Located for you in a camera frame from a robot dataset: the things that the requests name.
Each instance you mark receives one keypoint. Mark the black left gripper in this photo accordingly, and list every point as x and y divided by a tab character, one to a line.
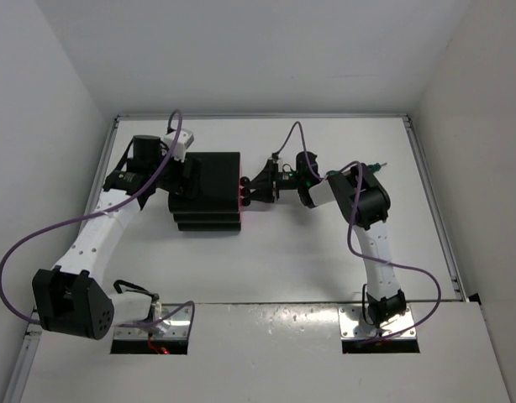
185	185

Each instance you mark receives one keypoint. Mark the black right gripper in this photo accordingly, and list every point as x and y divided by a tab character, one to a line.
264	184

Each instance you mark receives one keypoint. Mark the pink bottom drawer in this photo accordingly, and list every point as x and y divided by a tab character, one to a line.
244	202

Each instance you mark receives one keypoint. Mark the black drawer cabinet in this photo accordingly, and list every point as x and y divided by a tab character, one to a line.
216	207

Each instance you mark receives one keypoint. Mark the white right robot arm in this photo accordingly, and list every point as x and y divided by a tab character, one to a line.
363	203

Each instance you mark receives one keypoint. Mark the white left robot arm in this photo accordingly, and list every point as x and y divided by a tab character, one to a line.
69	297

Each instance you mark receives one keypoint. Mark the pink top drawer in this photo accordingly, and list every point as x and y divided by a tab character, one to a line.
244	180

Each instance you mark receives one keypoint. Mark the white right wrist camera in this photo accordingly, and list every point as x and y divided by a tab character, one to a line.
274	158

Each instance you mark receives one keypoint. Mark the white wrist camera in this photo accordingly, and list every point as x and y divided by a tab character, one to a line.
274	158
178	147

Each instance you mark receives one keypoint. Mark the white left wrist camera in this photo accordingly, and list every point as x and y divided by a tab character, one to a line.
178	147

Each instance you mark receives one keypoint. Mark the green handled stubby screwdriver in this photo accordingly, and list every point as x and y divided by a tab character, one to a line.
376	167

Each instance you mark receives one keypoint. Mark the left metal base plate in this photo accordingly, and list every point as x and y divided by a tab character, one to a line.
173	323

